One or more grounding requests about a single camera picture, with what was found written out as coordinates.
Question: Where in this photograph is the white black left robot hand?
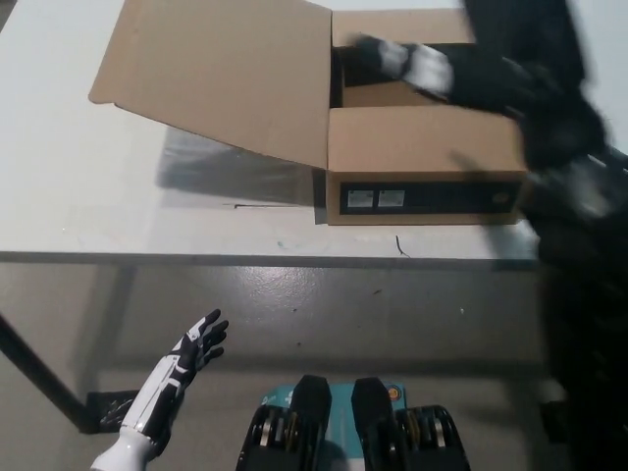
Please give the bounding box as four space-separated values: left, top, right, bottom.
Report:
120 308 231 450

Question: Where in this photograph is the brown cardboard storage box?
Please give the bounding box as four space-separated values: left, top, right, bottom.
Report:
87 0 535 228

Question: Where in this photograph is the black floor tape patch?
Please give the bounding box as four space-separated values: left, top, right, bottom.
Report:
86 389 141 436

